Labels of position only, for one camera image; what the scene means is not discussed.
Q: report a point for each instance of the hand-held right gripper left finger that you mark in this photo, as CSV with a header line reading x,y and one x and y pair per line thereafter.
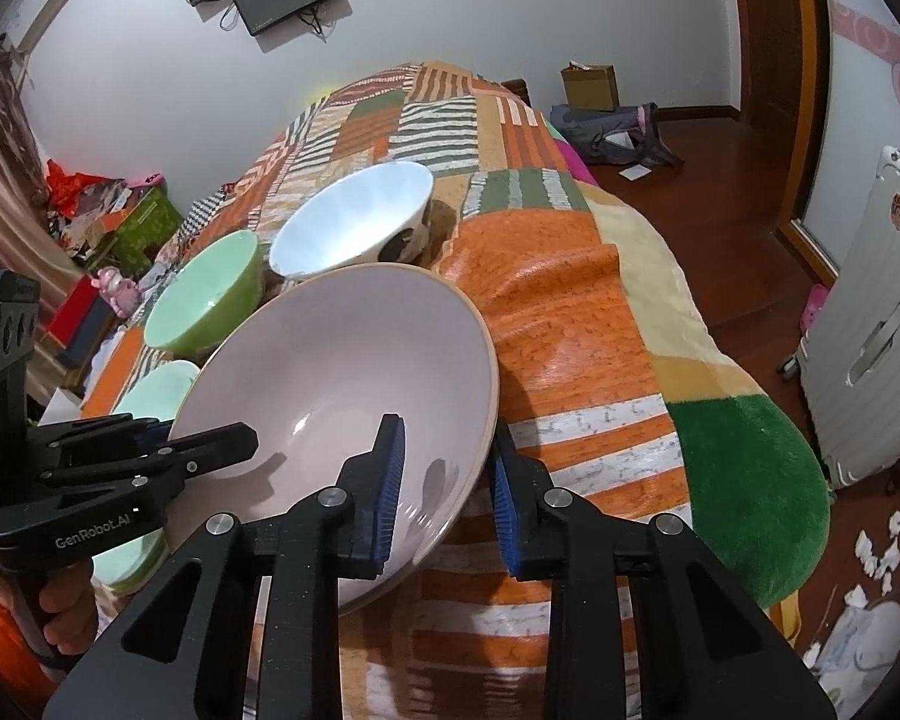
x,y
388,495

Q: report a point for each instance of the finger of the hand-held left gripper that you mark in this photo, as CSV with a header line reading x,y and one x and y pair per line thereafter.
x,y
90,431
210,444

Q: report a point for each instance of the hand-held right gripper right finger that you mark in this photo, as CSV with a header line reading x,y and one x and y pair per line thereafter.
x,y
506,510

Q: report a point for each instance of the light green plate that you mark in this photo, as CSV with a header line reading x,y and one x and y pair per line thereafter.
x,y
154,390

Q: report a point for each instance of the green bowl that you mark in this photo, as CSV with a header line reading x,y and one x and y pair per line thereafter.
x,y
195,300

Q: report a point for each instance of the pink bowl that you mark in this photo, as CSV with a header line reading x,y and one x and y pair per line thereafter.
x,y
330,360

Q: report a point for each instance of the white cow-print bowl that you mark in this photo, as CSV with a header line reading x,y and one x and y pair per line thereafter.
x,y
345,217

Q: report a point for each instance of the person's left hand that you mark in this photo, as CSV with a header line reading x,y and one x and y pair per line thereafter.
x,y
71,611

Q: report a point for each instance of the white paper sheet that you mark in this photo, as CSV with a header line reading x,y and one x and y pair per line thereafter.
x,y
64,405

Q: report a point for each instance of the grey box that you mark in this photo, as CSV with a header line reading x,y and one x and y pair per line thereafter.
x,y
90,345

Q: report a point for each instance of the red cardboard box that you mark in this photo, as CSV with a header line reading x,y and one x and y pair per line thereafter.
x,y
75,315

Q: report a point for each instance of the pink rabbit toy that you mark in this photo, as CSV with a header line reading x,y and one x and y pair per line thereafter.
x,y
120,289

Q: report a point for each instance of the striped patchwork blanket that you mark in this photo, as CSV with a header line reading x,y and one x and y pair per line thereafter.
x,y
570,315

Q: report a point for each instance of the pile of crumpled paper bags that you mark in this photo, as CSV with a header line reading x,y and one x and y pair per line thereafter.
x,y
82,225

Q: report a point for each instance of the green storage box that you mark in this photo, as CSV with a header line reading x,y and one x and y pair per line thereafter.
x,y
146,229

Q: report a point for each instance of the checkered patchwork cloth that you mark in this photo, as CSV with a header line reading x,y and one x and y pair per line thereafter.
x,y
202,217

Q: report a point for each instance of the red plastic bag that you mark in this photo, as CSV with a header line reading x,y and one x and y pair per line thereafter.
x,y
75,187

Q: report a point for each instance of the striped brown curtain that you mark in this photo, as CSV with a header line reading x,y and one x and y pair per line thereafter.
x,y
0,165

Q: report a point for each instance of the pink bed sheet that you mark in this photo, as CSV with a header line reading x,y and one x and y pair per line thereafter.
x,y
577,161

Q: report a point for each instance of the small white paper card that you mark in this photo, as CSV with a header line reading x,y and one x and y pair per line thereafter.
x,y
634,172

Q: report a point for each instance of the pink slipper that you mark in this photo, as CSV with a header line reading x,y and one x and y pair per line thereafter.
x,y
814,307

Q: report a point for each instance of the scattered white tissue pieces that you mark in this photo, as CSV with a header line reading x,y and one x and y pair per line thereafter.
x,y
881,555

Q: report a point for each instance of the white plastic bag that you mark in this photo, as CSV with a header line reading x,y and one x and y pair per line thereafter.
x,y
859,649

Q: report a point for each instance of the grey bag on floor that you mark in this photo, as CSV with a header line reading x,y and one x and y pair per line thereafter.
x,y
607,135

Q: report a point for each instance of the white hard-shell suitcase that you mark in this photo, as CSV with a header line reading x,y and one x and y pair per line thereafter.
x,y
870,360

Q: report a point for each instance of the brown cardboard box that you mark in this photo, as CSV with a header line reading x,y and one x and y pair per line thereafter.
x,y
589,90

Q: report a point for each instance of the brown wooden door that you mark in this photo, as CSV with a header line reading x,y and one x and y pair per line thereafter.
x,y
780,30

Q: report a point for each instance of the white heart-print wardrobe door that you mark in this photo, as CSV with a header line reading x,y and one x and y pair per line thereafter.
x,y
870,90

